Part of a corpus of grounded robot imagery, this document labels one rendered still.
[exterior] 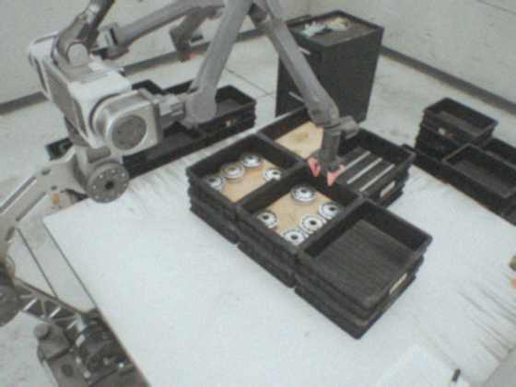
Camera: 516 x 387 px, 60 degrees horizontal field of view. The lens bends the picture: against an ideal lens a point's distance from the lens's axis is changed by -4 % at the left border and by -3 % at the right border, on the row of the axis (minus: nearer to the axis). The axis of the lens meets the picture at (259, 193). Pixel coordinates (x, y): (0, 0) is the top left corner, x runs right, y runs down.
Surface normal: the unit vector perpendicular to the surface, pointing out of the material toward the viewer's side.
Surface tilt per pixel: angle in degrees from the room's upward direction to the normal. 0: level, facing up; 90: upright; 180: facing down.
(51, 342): 0
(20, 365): 0
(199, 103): 57
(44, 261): 0
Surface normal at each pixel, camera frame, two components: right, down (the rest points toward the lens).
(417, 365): 0.04, -0.76
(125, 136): 0.64, 0.52
